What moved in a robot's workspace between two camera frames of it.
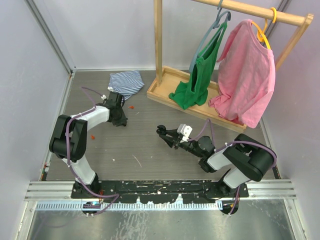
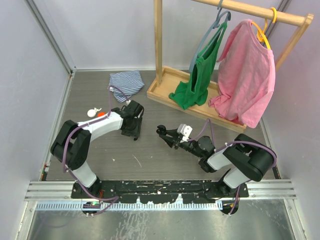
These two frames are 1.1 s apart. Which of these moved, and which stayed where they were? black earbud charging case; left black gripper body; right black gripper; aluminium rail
Moved: left black gripper body
Stayed: black earbud charging case; right black gripper; aluminium rail
